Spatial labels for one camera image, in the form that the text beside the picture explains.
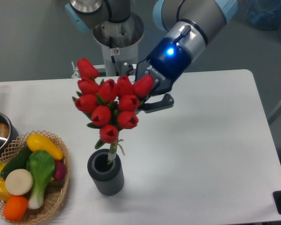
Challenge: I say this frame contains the yellow squash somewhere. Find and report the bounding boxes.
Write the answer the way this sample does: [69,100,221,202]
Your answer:
[26,134,64,160]

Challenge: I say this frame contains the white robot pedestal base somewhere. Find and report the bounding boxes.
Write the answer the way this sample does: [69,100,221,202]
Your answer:
[71,12,146,79]

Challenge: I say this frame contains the dark green cucumber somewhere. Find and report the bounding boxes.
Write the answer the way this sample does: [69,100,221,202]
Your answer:
[0,145,32,179]

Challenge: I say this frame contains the dark grey ribbed vase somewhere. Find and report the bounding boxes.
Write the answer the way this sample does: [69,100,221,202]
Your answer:
[87,149,125,196]

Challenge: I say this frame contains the blue plastic bag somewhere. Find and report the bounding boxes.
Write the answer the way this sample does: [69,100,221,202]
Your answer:
[245,0,281,38]

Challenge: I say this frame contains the round cream bun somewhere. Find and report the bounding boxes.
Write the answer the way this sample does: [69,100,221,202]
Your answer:
[5,169,33,195]

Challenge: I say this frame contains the purple red radish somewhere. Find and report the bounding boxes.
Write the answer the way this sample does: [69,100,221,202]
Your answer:
[53,161,67,180]

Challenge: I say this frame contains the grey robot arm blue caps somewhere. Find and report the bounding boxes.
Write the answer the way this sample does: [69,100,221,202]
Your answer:
[65,0,237,113]

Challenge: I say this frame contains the yellow bell pepper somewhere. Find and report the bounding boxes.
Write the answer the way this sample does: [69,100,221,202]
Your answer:
[0,178,12,202]

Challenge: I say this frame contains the green bok choy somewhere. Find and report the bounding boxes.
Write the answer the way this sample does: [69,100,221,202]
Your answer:
[26,150,55,210]

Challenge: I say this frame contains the woven wicker basket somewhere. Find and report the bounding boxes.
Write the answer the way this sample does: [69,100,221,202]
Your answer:
[0,131,70,225]

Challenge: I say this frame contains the red tulip bouquet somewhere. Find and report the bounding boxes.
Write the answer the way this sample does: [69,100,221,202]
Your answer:
[73,58,155,164]

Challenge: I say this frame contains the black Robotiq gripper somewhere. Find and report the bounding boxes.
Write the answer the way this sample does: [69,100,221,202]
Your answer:
[120,37,192,113]

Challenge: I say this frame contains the orange fruit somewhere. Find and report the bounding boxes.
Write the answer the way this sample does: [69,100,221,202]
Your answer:
[3,195,28,222]

